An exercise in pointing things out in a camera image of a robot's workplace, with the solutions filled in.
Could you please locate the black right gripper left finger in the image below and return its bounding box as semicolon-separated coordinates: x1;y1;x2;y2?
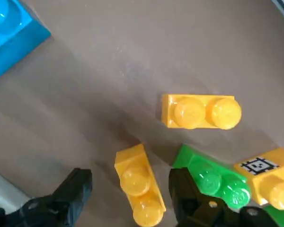
0;167;93;227

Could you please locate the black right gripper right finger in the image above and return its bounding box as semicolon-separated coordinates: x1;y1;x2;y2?
168;167;279;227

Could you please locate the yellow two-stud block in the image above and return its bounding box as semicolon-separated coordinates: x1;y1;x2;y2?
115;143;167;227
161;94;242;130

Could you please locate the white studded baseplate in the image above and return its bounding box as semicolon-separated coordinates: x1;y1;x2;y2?
0;166;30;209

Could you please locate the green two-stud block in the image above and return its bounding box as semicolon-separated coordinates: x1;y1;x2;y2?
172;144;251;210
262;204;284;227

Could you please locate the yellow block with tag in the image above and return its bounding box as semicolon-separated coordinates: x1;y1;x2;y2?
234;147;284;211

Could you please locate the blue three-stud block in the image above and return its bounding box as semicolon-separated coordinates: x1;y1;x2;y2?
0;0;52;83

